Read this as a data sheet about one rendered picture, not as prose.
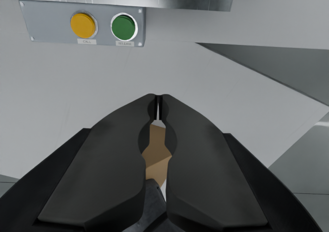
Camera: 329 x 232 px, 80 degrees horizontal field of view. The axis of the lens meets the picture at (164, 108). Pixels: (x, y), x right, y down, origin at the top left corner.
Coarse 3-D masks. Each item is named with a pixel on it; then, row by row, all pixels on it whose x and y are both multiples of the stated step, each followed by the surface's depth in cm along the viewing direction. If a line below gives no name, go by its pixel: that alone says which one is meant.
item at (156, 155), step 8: (152, 128) 58; (160, 128) 60; (152, 136) 55; (160, 136) 57; (152, 144) 53; (160, 144) 54; (144, 152) 49; (152, 152) 50; (160, 152) 51; (168, 152) 52; (152, 160) 48; (160, 160) 49; (168, 160) 53; (152, 168) 48; (160, 168) 52; (152, 176) 52; (160, 176) 57; (160, 184) 62
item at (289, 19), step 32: (0, 0) 42; (256, 0) 42; (288, 0) 42; (320, 0) 42; (160, 32) 45; (192, 32) 46; (224, 32) 46; (256, 32) 46; (288, 32) 46; (320, 32) 46
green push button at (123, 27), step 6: (120, 18) 33; (126, 18) 34; (114, 24) 34; (120, 24) 34; (126, 24) 34; (132, 24) 34; (114, 30) 34; (120, 30) 34; (126, 30) 34; (132, 30) 35; (120, 36) 35; (126, 36) 35
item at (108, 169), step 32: (96, 128) 8; (128, 128) 9; (96, 160) 7; (128, 160) 7; (64, 192) 6; (96, 192) 6; (128, 192) 6; (64, 224) 5; (96, 224) 6; (128, 224) 7
